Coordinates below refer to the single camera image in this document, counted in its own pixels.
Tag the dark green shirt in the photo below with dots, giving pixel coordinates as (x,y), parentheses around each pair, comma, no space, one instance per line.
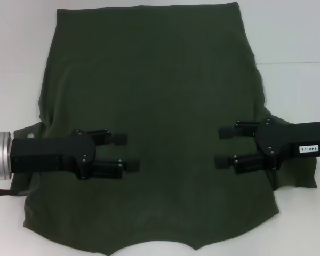
(162,93)

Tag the left gripper silver knob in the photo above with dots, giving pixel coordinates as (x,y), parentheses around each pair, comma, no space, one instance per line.
(31,135)

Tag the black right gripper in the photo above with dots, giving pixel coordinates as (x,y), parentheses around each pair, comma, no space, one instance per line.
(285,138)

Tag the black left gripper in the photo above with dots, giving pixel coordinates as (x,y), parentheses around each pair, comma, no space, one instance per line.
(50,153)

